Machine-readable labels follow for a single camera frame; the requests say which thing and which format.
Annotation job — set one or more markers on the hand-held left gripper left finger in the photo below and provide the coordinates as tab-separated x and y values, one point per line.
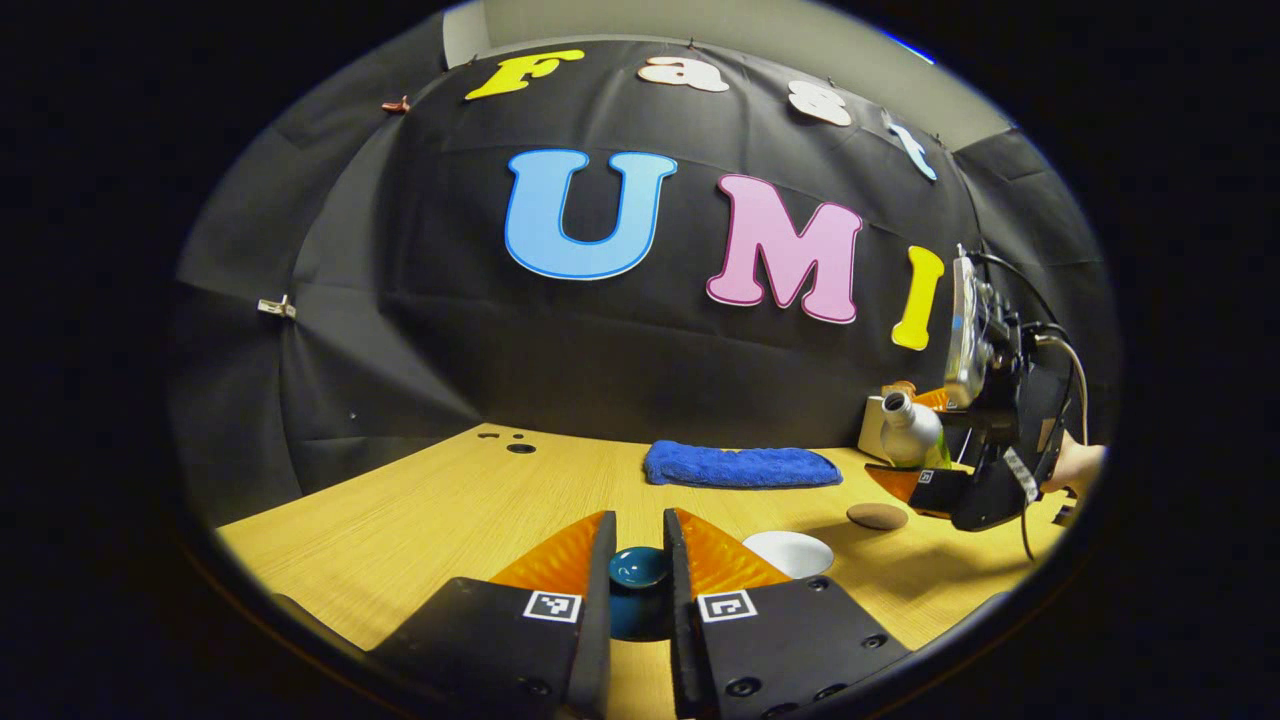
603	600

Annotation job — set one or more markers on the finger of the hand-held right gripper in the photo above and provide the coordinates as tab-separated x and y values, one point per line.
935	490
935	400

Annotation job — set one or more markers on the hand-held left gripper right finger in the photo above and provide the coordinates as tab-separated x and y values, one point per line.
678	600

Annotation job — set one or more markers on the silver green water bottle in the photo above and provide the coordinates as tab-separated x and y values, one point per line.
910	435

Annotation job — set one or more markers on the teal teacup lid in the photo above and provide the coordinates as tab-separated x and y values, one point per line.
638	566

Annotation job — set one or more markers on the round brown coaster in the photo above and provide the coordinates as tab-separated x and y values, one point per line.
877	516

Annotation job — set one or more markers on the teal teacup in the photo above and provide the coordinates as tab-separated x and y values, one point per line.
790	553

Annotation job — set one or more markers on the toast slice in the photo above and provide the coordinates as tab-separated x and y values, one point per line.
898	386

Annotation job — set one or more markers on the white toaster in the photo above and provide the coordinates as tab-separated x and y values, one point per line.
870	430

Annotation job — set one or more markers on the small dark object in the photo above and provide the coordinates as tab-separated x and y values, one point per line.
1065	516

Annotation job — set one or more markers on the blue towel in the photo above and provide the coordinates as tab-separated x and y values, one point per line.
740	466

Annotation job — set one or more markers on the black backdrop cloth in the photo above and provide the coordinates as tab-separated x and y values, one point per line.
450	330

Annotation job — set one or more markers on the silver clip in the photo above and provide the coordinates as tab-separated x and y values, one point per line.
277	307

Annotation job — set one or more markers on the copper clip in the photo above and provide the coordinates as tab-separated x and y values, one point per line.
397	104

